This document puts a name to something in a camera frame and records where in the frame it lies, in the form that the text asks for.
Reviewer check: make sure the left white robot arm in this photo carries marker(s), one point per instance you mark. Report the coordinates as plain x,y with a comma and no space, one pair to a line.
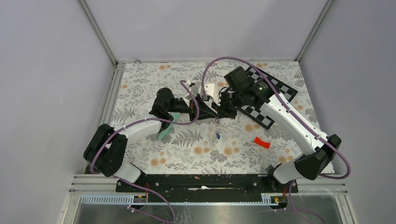
106,150

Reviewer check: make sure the white slotted cable duct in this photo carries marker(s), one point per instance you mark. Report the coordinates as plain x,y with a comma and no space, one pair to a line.
154,200

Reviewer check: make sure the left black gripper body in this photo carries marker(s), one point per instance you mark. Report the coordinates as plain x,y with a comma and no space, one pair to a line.
193,110

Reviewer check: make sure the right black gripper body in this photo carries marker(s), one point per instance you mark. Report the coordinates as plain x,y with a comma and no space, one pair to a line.
226,105

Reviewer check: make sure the mint green plastic stick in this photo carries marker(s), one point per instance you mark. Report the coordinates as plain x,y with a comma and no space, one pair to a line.
163,133

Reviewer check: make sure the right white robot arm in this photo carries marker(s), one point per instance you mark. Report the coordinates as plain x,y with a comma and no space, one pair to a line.
318,148

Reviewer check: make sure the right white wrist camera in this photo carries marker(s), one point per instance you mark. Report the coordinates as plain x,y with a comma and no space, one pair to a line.
211,92

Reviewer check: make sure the floral patterned table mat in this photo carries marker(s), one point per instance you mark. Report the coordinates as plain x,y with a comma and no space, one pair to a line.
188,149

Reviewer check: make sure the metal key holder plate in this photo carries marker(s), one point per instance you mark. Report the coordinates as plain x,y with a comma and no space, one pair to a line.
216,136

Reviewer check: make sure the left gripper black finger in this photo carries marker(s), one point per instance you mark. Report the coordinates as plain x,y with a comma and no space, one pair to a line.
207,116
208,111

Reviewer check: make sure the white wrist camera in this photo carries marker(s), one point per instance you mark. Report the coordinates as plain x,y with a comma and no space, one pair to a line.
191,93
211,92

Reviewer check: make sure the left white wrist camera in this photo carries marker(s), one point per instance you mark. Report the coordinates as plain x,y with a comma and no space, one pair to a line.
191,93

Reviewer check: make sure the red curved plastic piece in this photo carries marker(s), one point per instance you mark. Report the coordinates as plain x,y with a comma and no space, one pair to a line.
262,143

